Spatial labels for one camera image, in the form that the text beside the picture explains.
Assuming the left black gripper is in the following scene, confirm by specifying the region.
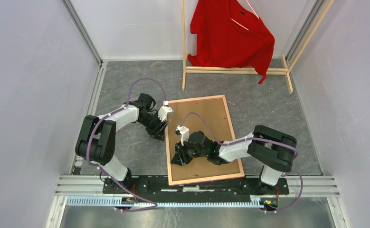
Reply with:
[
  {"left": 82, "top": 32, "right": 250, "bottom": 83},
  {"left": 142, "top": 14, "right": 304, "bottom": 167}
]
[{"left": 137, "top": 113, "right": 169, "bottom": 142}]

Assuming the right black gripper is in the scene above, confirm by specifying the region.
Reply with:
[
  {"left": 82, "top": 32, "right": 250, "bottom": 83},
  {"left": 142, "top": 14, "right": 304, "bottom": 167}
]
[{"left": 170, "top": 138, "right": 208, "bottom": 167}]

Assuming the brown cardboard backing board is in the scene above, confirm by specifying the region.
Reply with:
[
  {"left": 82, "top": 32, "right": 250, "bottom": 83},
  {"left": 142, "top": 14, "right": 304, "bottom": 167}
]
[{"left": 168, "top": 97, "right": 242, "bottom": 182}]

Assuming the pink wooden picture frame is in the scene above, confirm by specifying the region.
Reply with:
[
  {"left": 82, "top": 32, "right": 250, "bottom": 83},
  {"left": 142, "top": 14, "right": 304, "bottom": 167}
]
[{"left": 164, "top": 94, "right": 246, "bottom": 186}]

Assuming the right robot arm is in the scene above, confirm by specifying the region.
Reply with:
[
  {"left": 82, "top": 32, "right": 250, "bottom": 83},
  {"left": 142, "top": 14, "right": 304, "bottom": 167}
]
[{"left": 171, "top": 125, "right": 298, "bottom": 194}]

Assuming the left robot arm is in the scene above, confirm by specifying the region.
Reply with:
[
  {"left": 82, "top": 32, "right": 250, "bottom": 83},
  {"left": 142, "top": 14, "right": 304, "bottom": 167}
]
[{"left": 75, "top": 93, "right": 174, "bottom": 194}]

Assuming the red t-shirt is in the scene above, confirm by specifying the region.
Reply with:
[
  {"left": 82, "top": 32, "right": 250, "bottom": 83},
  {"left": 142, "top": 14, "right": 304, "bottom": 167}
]
[{"left": 188, "top": 0, "right": 275, "bottom": 84}]

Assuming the pink clothes hanger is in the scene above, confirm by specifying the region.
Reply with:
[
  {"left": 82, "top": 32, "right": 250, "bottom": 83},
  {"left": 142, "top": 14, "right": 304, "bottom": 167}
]
[{"left": 229, "top": 0, "right": 260, "bottom": 31}]

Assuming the wooden clothes rack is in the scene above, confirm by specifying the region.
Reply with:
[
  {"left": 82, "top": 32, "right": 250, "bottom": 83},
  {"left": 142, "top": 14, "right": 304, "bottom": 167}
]
[{"left": 180, "top": 0, "right": 334, "bottom": 94}]

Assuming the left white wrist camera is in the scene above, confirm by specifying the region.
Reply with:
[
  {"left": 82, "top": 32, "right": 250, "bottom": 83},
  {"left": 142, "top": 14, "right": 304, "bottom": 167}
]
[{"left": 158, "top": 100, "right": 174, "bottom": 121}]

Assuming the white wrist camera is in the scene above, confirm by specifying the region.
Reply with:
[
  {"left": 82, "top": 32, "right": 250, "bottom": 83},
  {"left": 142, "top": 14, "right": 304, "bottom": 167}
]
[
  {"left": 175, "top": 125, "right": 190, "bottom": 146},
  {"left": 158, "top": 100, "right": 174, "bottom": 121}
]

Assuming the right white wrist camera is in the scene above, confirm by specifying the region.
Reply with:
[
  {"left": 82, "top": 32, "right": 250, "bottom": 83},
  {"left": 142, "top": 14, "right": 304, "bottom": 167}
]
[{"left": 175, "top": 125, "right": 190, "bottom": 146}]

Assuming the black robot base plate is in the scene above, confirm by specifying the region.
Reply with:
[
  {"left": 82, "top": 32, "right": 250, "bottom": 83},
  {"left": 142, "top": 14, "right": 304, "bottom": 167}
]
[{"left": 102, "top": 175, "right": 290, "bottom": 204}]

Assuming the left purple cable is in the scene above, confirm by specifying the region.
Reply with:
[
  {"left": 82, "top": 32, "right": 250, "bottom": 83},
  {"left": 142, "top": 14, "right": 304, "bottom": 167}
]
[{"left": 85, "top": 77, "right": 169, "bottom": 213}]

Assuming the purple cable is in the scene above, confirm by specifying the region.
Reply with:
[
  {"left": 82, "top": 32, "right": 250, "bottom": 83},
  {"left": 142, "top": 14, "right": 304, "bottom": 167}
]
[
  {"left": 85, "top": 77, "right": 169, "bottom": 213},
  {"left": 179, "top": 112, "right": 304, "bottom": 214}
]

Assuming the white slotted cable duct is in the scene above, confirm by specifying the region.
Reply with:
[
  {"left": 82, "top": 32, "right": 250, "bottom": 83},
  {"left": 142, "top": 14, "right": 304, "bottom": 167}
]
[{"left": 66, "top": 196, "right": 263, "bottom": 209}]

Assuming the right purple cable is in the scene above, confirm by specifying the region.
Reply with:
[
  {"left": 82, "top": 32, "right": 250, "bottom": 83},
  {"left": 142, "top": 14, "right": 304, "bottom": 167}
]
[{"left": 179, "top": 112, "right": 304, "bottom": 214}]

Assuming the aluminium rail frame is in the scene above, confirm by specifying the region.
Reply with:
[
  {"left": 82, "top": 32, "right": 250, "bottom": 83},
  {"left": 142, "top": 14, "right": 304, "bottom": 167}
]
[{"left": 45, "top": 0, "right": 349, "bottom": 228}]

